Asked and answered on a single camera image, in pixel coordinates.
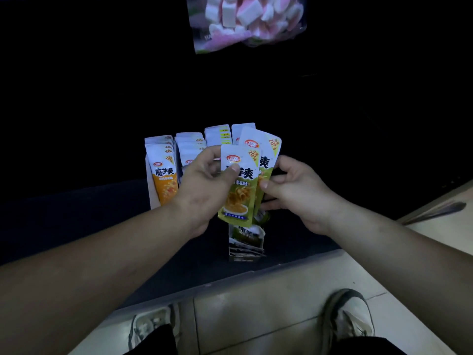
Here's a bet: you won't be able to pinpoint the person's left hand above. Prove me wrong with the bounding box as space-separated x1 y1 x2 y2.
173 145 241 239

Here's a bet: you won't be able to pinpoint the person's right forearm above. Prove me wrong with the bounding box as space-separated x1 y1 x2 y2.
321 203 473 355

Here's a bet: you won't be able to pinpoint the person's left grey sneaker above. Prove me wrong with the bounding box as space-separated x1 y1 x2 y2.
127 303 182 350

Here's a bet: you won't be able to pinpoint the person's right grey sneaker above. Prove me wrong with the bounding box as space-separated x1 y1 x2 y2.
319 288 376 355

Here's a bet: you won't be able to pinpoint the green printed display carton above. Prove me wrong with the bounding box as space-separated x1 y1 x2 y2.
228 222 266 262

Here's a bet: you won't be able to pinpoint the person's left forearm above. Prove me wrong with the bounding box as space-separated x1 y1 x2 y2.
0 201 201 355

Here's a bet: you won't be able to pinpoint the green snack packet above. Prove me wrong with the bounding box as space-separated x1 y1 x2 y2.
217 144 261 228
239 127 282 225

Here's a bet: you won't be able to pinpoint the dark shelf board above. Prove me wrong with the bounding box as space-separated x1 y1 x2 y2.
0 174 473 322

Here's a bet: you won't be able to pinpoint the person's grey sneaker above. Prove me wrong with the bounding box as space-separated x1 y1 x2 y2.
319 288 376 355
127 303 182 350

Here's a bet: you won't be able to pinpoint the rows of orange snack packets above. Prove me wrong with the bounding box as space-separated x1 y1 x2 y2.
144 123 256 206

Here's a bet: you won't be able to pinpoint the black trousers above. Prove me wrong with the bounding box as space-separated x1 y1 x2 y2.
123 324 408 355

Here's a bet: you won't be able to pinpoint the pink white marshmallow bag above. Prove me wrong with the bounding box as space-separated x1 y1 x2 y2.
186 0 308 54

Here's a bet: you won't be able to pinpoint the person's right hand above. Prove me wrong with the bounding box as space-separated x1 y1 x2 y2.
259 155 346 235

